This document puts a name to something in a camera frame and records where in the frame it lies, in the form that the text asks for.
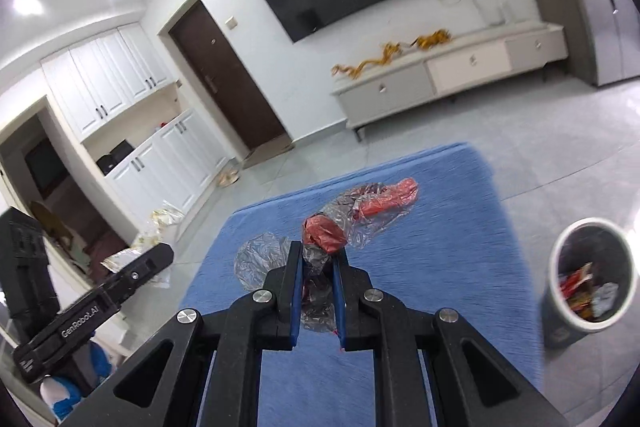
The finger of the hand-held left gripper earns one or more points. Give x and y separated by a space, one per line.
145 264

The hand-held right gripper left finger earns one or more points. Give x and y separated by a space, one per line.
297 297

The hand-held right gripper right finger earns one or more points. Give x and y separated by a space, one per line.
338 302

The clear bag with dark-red wrapper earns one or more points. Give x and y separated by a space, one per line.
325 234

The grey white-rimmed trash bin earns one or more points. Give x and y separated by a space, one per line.
562 332

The gold foil wrapping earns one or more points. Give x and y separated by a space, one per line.
150 237

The empty crumpled clear bag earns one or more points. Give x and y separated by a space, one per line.
260 259

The blue and white bag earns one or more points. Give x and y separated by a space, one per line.
65 394

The wooden chair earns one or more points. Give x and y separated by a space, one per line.
50 222

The white lower cabinet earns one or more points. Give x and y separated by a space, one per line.
170 162

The blue table cloth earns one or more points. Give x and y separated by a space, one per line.
440 267

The black countertop box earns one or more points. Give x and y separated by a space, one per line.
115 157

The clear bag with orange-red wrapper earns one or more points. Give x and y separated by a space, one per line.
390 202

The pair of beige slippers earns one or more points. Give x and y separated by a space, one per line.
228 178

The brown cardboard doormat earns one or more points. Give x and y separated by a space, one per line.
267 153

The dark brown entrance door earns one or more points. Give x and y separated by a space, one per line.
230 82

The red snack wrapper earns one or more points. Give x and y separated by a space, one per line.
575 289

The long orange garland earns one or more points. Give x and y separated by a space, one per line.
367 64

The cream low television cabinet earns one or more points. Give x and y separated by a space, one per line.
450 67

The grey crumpled wrapper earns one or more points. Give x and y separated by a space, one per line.
606 297

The short orange garland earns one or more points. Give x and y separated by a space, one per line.
432 39

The white upper wall cabinet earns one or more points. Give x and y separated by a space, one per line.
105 82

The beige light switch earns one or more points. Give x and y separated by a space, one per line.
231 23

